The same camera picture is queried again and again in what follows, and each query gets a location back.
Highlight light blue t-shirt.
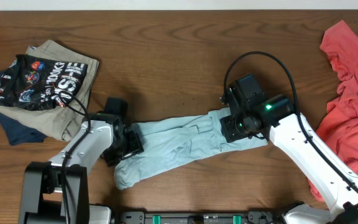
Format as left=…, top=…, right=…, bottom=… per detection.
left=114, top=108, right=268, bottom=190

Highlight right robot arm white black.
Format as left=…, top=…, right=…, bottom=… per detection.
left=222, top=93, right=358, bottom=223

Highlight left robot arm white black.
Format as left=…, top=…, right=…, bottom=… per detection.
left=19, top=111, right=144, bottom=223

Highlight beige folded garment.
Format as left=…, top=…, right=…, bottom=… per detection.
left=0, top=40, right=99, bottom=141

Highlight navy folded garment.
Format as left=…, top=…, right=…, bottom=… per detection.
left=0, top=71, right=47, bottom=146

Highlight black printed folded shirt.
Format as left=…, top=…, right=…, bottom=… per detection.
left=0, top=54, right=88, bottom=111

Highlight red t-shirt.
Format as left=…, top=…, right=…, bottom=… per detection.
left=308, top=20, right=358, bottom=202

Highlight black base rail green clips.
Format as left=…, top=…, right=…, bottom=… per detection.
left=114, top=210, right=286, bottom=224

